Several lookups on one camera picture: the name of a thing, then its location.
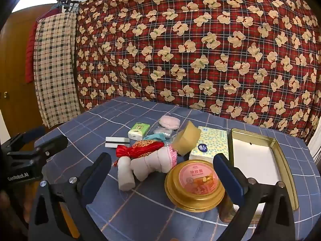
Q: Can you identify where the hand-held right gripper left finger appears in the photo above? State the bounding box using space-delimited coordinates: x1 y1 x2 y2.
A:
29 153 112 241

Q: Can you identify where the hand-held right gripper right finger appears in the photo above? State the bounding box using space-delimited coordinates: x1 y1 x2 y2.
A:
213 153 296 241

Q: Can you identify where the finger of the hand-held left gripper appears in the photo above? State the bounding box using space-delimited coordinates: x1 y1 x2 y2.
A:
5 127 47 153
7 136 69 166

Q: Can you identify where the red embroidered pouch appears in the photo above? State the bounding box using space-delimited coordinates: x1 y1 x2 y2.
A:
114 141 165 166

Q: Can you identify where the white towel with pink trim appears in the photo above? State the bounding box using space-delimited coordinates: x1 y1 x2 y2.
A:
118 146 177 191

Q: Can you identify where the rectangular gold tin box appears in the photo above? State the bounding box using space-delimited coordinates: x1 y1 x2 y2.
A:
229 128 299 225

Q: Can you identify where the pink fluffy pad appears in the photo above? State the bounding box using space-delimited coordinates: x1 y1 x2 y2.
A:
160 115 180 130

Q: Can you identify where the gold can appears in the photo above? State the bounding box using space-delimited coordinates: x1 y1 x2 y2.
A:
219 191 241 224

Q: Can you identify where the floral tissue box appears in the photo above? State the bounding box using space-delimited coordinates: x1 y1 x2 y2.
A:
189 126 230 162

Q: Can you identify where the black and white block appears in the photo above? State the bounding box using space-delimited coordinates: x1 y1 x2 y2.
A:
105 137 130 148

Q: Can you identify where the yellow sponge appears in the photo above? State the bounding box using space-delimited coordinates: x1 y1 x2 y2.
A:
173 120 202 157

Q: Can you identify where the blue checked bedsheet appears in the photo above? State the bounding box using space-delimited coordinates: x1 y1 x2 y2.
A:
34 97 315 241

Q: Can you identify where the green tissue pack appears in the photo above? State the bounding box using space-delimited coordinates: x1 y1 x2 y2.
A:
128 123 151 141

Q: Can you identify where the beige checked hanging cloth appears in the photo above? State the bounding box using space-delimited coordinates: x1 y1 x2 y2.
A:
34 12 81 128

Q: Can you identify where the brown wooden wardrobe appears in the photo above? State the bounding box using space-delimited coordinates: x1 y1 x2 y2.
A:
0 0 73 141

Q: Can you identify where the teal small packet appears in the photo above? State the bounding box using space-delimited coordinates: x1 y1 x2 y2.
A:
144 133 173 142

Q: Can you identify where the clear plastic bag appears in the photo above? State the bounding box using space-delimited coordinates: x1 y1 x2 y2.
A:
153 127 173 137

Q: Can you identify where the red hanging garment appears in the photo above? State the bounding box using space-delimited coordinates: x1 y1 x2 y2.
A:
24 21 38 83

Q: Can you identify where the red plaid bear blanket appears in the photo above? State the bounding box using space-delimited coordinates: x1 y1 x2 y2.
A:
75 0 321 143

